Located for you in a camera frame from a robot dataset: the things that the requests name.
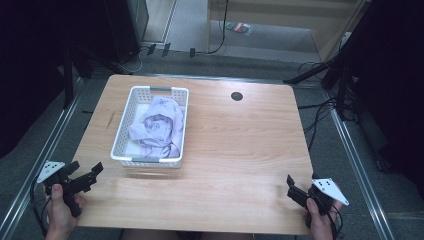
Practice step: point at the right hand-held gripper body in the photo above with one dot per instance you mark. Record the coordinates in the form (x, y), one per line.
(325, 193)

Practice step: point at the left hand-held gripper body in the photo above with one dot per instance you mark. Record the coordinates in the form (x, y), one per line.
(71, 187)

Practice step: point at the white plastic basket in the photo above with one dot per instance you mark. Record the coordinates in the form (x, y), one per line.
(126, 133)

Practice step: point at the lavender printed garment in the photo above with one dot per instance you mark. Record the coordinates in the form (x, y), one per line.
(160, 128)

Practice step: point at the person's left hand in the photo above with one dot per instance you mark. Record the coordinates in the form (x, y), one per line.
(59, 213)

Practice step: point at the person's right hand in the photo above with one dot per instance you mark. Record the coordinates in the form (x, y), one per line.
(318, 223)

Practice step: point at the black upright stand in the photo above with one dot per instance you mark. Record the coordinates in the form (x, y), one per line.
(68, 76)

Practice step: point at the black round table grommet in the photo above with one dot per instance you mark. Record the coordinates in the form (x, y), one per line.
(236, 96)

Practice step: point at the black tripod stand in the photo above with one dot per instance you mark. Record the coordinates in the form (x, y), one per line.
(313, 71)

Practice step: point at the black cabinet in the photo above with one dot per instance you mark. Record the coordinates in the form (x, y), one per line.
(125, 28)

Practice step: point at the colourful packet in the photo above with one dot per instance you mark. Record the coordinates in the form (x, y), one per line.
(238, 27)

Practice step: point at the metal floor rail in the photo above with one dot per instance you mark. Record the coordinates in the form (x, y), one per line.
(40, 156)
(361, 173)

